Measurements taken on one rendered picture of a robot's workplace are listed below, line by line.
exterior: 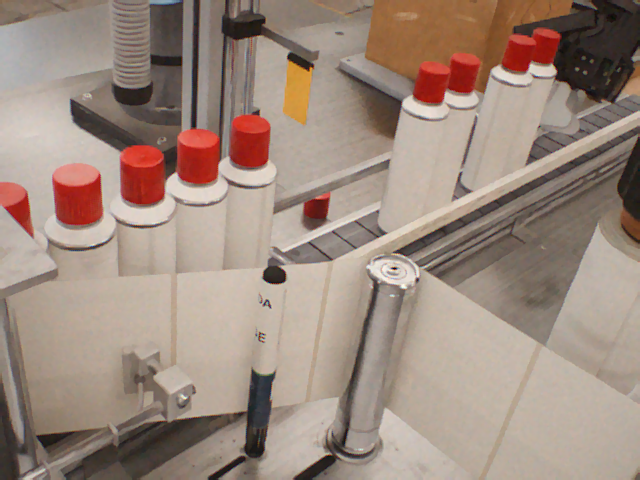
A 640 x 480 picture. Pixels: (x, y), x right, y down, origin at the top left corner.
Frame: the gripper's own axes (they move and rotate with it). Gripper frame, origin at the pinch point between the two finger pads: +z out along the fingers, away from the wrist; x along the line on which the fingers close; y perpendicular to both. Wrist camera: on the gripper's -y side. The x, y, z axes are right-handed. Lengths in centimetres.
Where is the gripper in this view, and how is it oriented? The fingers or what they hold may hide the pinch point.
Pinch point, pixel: (526, 133)
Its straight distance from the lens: 104.7
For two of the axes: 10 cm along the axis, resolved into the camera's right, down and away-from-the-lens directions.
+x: 5.7, 1.1, 8.1
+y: 6.8, 5.0, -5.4
